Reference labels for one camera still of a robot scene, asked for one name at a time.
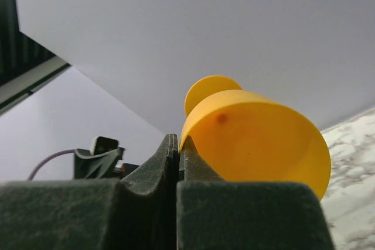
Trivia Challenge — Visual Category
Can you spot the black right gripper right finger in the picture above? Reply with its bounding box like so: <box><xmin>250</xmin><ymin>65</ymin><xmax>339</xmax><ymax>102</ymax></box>
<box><xmin>176</xmin><ymin>138</ymin><xmax>334</xmax><ymax>250</ymax></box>

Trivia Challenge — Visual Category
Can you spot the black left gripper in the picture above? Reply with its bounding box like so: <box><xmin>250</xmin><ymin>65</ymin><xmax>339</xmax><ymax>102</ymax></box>
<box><xmin>73</xmin><ymin>147</ymin><xmax>139</xmax><ymax>179</ymax></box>

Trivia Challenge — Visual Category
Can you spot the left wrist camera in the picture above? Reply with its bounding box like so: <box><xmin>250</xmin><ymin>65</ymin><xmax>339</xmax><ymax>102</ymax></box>
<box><xmin>90</xmin><ymin>136</ymin><xmax>119</xmax><ymax>155</ymax></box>

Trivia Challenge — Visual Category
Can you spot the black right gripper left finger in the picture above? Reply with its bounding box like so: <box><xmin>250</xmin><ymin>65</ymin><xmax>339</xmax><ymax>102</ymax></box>
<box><xmin>1</xmin><ymin>134</ymin><xmax>178</xmax><ymax>249</ymax></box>

